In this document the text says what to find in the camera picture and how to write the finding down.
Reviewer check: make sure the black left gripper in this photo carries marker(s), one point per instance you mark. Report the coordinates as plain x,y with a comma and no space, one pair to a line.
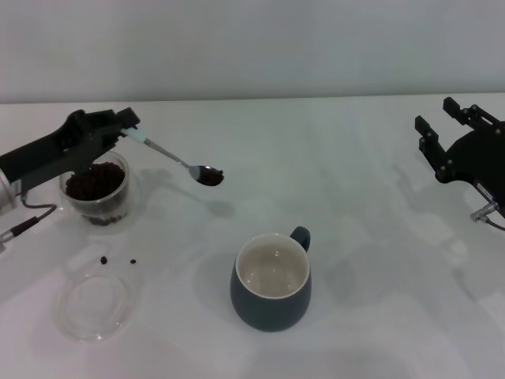
43,158

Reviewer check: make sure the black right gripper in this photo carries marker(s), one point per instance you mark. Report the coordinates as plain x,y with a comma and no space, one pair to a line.
479,158

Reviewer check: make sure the small scooped coffee beans portion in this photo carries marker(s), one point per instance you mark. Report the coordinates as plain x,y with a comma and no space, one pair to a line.
211,178

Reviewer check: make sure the dark blue ceramic mug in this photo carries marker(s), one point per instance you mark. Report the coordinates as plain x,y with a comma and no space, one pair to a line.
268,312

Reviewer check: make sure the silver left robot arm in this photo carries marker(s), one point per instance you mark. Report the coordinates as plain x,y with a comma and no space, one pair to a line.
6,193

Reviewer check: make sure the coffee beans pile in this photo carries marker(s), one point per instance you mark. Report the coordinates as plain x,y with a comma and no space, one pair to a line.
98,183

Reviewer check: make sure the double-walled clear glass cup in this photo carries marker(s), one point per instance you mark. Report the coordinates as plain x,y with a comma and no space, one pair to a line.
118,197

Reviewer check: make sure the clear glass saucer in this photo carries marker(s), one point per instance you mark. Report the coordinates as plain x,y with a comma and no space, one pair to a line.
98,331

